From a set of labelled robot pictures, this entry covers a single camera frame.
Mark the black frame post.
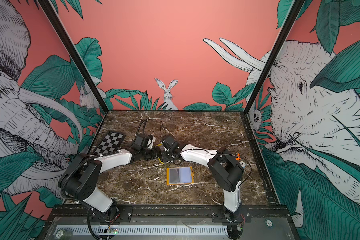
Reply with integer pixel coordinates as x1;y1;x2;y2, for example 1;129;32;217
244;0;305;115
38;1;109;115

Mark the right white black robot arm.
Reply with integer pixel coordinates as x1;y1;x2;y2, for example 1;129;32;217
156;135;245;213

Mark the yellow plastic card tray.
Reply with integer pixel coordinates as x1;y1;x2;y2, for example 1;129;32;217
156;144;169;163

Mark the black white checkerboard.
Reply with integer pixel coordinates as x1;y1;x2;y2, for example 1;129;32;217
93;131;125;155

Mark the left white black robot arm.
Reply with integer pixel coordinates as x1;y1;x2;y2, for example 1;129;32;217
59;134;156;213

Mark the yellow leather card holder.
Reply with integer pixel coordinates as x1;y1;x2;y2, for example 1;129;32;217
167;167;194;186

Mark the white slotted cable duct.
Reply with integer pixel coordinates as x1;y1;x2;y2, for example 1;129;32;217
54;225;229;237

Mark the right black frame post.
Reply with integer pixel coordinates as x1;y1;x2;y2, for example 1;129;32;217
244;0;305;115

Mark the left black frame post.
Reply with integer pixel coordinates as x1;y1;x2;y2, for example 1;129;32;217
38;1;109;115

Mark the black front rail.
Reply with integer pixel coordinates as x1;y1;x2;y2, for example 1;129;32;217
47;204;289;223

